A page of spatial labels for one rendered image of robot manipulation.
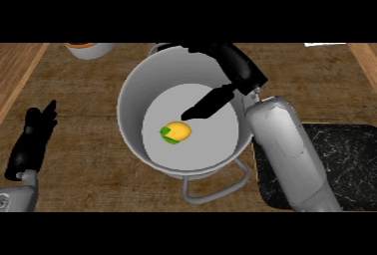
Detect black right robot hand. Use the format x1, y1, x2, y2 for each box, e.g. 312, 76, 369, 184
181, 42, 270, 122

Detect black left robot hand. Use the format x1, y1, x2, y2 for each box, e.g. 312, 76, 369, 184
3, 100, 60, 182

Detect yellow lemon with green leaf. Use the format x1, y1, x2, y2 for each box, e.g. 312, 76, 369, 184
160, 121, 193, 145

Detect grey metal pot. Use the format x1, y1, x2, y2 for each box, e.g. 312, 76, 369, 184
116, 42, 256, 205

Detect black marble tray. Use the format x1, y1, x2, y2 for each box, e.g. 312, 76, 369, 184
250, 123, 377, 212

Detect white flat object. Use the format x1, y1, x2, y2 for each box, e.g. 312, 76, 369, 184
304, 42, 348, 48

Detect grey cup with orange contents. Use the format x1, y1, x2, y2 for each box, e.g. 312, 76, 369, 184
64, 42, 117, 61

